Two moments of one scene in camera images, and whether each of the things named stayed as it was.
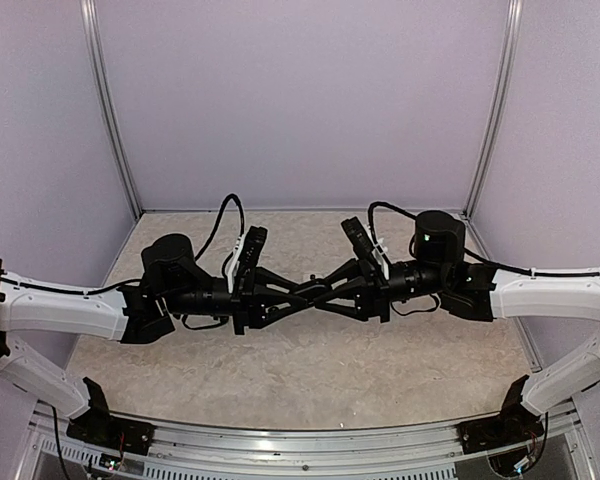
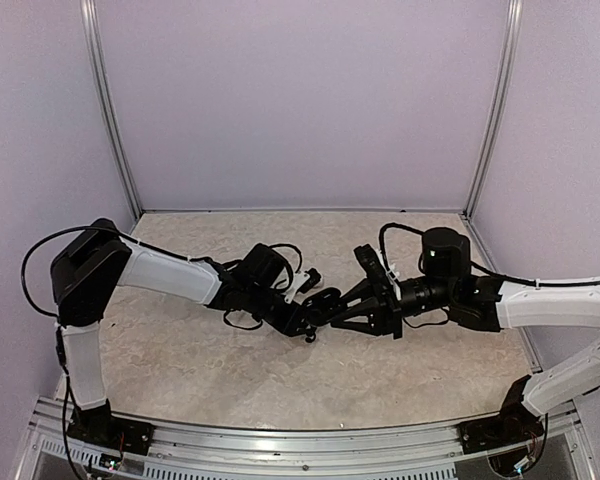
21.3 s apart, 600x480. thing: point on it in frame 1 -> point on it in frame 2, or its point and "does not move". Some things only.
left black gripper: (248, 306) -> (290, 322)
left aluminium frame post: (90, 18) does not move
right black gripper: (370, 289) -> (385, 313)
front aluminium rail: (433, 452) does not move
